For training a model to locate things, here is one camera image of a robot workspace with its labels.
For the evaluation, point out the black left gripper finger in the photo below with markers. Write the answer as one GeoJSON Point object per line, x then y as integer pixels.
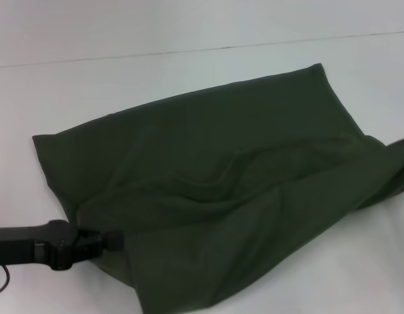
{"type": "Point", "coordinates": [104, 242]}

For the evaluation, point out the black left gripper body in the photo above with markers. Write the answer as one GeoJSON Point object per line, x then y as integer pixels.
{"type": "Point", "coordinates": [32, 243]}

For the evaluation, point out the dark green printed T-shirt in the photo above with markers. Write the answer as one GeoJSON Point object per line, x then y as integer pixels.
{"type": "Point", "coordinates": [221, 163]}

